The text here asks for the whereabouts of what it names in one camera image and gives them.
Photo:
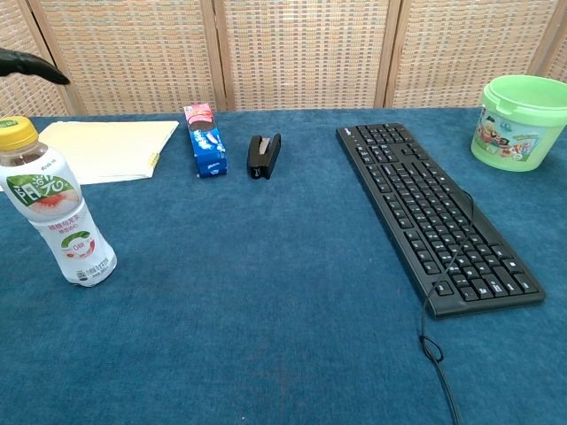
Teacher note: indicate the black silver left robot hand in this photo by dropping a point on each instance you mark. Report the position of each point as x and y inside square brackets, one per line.
[31, 65]

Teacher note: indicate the yellow-capped bottle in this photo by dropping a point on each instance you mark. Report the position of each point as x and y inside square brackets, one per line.
[62, 212]

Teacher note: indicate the black computer keyboard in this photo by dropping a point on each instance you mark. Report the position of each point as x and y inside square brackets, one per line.
[434, 212]

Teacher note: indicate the tan manila folder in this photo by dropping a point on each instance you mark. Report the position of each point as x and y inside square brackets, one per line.
[106, 146]

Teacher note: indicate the white paper folder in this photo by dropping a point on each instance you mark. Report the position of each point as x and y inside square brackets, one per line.
[133, 178]

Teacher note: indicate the blue pink cookie box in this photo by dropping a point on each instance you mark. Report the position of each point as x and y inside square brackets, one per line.
[207, 146]

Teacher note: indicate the black stapler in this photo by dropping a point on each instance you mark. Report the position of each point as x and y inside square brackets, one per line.
[261, 164]

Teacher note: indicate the woven wooden folding screen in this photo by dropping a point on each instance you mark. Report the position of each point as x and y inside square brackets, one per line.
[301, 53]

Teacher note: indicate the blue table cloth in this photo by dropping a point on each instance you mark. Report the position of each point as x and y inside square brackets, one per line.
[266, 274]

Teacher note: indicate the green plastic bucket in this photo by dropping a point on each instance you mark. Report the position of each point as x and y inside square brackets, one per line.
[514, 133]

